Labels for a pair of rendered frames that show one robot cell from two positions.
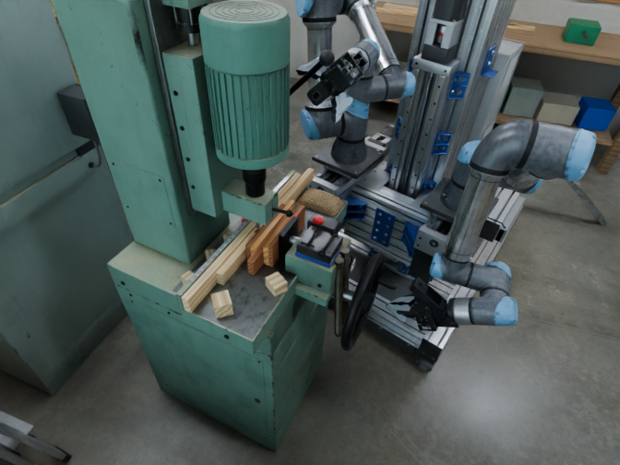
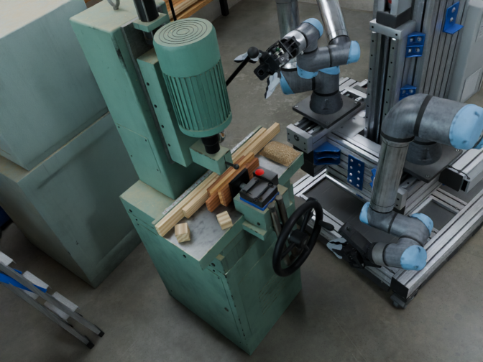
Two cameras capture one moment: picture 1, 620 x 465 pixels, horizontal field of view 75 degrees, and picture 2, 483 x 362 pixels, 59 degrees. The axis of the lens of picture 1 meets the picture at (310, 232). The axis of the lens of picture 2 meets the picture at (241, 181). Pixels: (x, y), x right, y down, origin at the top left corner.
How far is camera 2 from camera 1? 51 cm
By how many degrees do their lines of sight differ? 18
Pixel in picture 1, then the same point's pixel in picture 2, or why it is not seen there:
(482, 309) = (392, 254)
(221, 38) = (164, 55)
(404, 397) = (373, 328)
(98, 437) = (122, 323)
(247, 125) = (190, 108)
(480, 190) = (388, 153)
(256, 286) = (211, 220)
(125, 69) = (115, 70)
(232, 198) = (196, 154)
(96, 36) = (98, 49)
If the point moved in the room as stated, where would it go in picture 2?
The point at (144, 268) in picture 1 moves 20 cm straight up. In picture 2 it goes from (143, 200) to (127, 165)
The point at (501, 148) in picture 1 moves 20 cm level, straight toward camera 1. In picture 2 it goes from (397, 120) to (356, 161)
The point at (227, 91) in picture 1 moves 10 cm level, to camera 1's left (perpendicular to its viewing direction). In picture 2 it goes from (174, 87) to (143, 85)
